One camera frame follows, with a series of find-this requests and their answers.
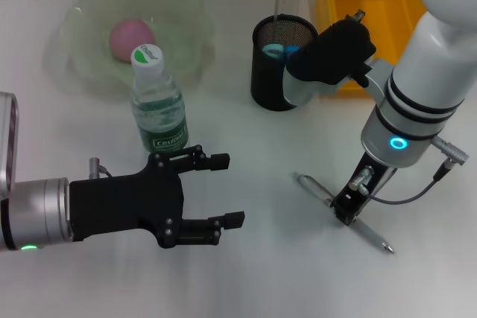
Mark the green plastic wrapper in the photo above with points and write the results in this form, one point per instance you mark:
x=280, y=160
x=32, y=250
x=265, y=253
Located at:
x=359, y=14

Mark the yellow plastic bin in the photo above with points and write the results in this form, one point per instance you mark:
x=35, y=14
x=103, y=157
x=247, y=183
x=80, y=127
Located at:
x=380, y=16

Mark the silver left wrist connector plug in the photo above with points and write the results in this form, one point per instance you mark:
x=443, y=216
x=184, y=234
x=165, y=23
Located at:
x=95, y=169

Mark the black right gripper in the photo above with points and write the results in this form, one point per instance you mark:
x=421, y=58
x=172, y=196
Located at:
x=372, y=180

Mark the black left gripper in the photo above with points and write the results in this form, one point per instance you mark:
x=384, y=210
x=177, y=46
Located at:
x=126, y=206

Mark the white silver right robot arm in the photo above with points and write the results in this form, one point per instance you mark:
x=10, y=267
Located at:
x=421, y=72

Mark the black mesh pen holder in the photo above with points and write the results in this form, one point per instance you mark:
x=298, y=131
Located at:
x=268, y=91

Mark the grey white ballpoint pen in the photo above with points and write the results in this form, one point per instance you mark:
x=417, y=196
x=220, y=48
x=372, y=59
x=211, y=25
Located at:
x=316, y=187

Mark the clear green-label water bottle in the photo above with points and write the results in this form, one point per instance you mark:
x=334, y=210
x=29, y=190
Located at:
x=156, y=109

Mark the blue teal scissors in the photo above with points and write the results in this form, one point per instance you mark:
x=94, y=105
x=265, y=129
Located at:
x=275, y=50

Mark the pink peach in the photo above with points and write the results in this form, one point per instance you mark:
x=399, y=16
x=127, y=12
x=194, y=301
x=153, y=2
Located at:
x=128, y=37

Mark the pale green glass fruit plate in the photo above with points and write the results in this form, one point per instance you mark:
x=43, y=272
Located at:
x=179, y=16

